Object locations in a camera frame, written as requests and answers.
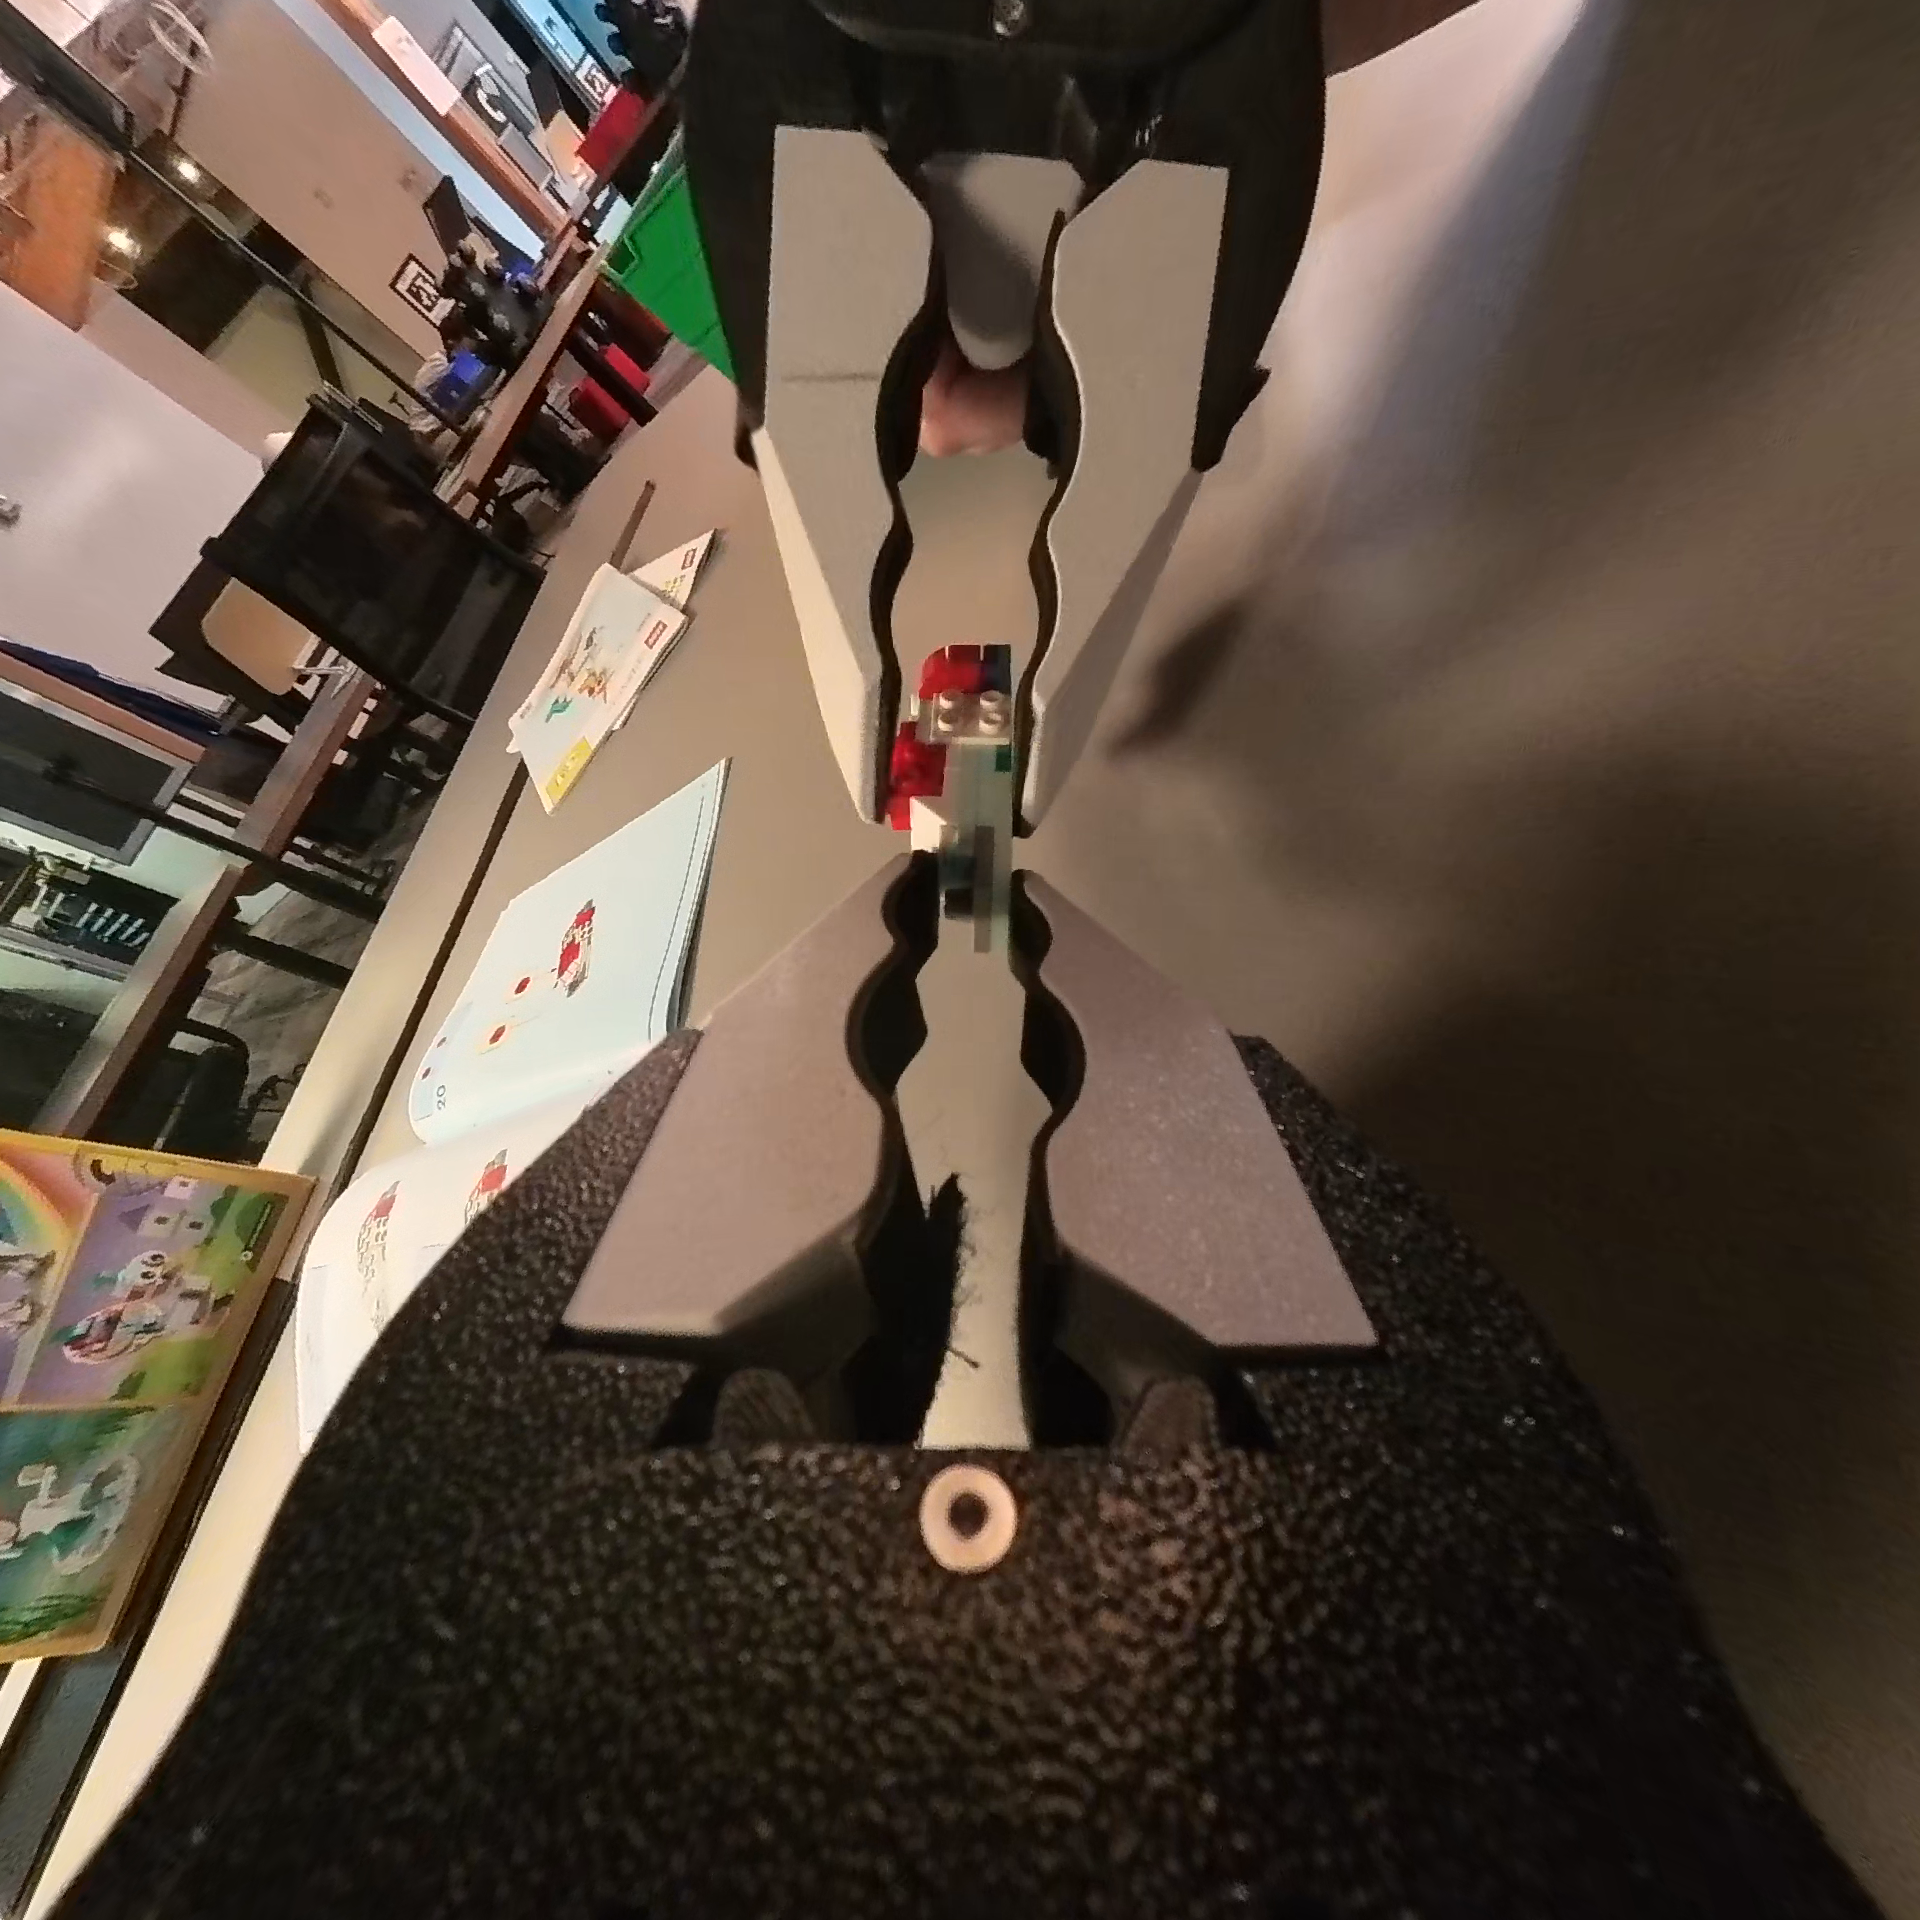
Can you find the open light blue instruction booklet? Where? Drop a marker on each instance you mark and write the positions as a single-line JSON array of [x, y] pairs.
[[569, 990]]

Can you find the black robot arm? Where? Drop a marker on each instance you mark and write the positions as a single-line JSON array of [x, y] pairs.
[[480, 285]]

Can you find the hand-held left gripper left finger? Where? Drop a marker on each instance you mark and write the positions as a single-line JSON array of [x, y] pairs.
[[720, 1185]]

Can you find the red container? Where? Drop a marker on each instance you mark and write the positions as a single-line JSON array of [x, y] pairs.
[[630, 348], [603, 413]]

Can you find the green stacked plastic bins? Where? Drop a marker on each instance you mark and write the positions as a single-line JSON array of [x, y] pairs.
[[675, 270]]

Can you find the white red green lego model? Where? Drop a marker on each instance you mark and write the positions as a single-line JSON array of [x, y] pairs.
[[960, 781]]

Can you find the colourful yellow lego box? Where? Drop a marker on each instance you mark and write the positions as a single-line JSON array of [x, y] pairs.
[[135, 1350]]

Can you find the black mesh office chair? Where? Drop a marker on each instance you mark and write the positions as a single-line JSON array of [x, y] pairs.
[[360, 540]]

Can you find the black and white tag sign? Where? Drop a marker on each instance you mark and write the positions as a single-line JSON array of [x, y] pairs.
[[422, 291]]

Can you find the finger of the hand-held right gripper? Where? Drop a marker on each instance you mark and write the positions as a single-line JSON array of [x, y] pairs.
[[833, 376], [1147, 376]]

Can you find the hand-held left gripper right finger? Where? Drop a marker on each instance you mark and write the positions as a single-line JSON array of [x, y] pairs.
[[1201, 1200]]

